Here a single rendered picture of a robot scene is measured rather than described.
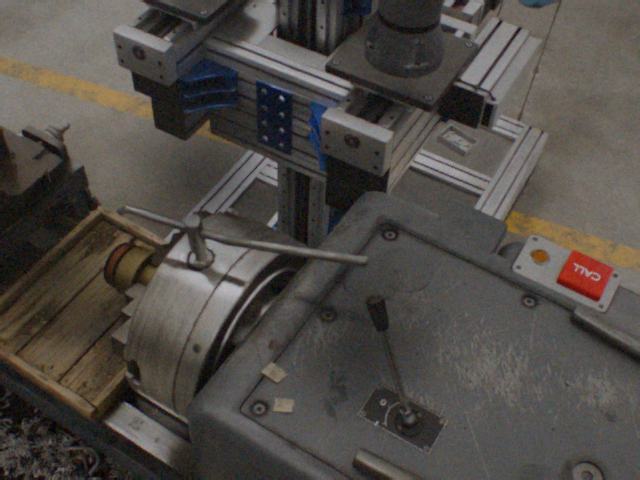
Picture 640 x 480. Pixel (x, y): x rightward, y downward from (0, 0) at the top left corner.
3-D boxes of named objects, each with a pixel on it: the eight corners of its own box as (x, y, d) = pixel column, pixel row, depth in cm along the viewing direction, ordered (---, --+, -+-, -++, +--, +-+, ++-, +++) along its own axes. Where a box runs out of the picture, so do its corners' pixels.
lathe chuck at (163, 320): (300, 304, 138) (291, 193, 113) (192, 451, 123) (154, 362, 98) (257, 282, 141) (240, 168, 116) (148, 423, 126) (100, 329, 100)
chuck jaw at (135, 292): (195, 311, 116) (142, 362, 108) (194, 334, 119) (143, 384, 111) (137, 279, 120) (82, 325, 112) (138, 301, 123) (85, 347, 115)
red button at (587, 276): (610, 276, 106) (615, 266, 104) (596, 306, 102) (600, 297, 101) (569, 257, 107) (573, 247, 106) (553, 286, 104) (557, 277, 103)
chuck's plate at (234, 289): (316, 313, 137) (312, 203, 112) (210, 462, 122) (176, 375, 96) (300, 304, 138) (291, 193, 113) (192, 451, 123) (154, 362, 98)
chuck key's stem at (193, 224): (193, 273, 109) (180, 224, 99) (200, 260, 110) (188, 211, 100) (207, 278, 108) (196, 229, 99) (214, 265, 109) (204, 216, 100)
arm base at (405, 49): (386, 21, 157) (391, -23, 149) (455, 46, 152) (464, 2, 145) (350, 60, 148) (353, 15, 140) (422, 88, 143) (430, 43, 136)
